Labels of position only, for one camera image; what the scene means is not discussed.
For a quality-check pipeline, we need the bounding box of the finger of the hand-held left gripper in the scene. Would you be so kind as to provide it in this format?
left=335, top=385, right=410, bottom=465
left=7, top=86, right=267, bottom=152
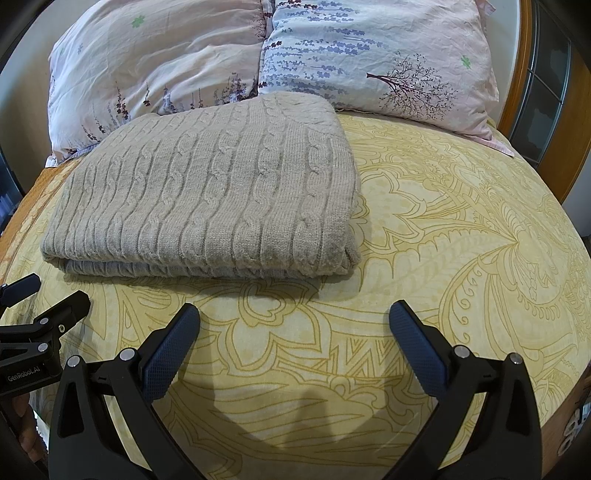
left=0, top=292, right=91, bottom=357
left=0, top=273, right=41, bottom=308

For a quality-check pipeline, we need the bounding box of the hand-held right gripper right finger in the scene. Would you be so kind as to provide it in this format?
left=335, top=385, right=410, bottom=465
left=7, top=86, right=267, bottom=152
left=389, top=300, right=542, bottom=480

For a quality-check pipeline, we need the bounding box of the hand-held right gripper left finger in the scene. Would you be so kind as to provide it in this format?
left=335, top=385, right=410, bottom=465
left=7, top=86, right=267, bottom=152
left=48, top=303, right=204, bottom=480

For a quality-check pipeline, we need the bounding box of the beige cable knit sweater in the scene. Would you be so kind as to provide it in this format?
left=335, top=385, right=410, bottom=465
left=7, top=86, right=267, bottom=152
left=41, top=91, right=362, bottom=280

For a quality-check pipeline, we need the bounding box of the person's left hand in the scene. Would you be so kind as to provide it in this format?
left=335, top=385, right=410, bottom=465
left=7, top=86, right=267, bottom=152
left=11, top=394, right=45, bottom=468

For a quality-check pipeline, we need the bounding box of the yellow patterned bed sheet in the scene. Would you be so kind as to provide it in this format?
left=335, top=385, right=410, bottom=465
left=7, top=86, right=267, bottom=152
left=0, top=113, right=591, bottom=480

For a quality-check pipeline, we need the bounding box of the orange quilted bed cover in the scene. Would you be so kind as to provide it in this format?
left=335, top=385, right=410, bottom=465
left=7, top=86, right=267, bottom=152
left=0, top=159, right=84, bottom=278

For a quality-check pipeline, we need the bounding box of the brown white patterned cloth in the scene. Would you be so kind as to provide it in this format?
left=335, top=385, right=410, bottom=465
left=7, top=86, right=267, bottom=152
left=538, top=383, right=591, bottom=480

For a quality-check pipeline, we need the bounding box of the wooden headboard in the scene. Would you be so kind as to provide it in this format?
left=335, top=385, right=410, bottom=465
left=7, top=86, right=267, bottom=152
left=499, top=0, right=591, bottom=205

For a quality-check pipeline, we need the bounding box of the pink floral pillow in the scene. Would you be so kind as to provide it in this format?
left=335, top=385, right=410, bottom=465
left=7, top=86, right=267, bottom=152
left=45, top=0, right=271, bottom=168

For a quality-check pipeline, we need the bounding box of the glass panel door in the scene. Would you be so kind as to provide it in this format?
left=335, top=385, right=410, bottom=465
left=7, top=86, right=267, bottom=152
left=510, top=0, right=573, bottom=169

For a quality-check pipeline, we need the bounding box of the tree print pillow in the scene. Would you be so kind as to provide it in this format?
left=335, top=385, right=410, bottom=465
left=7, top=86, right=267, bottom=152
left=256, top=0, right=515, bottom=158

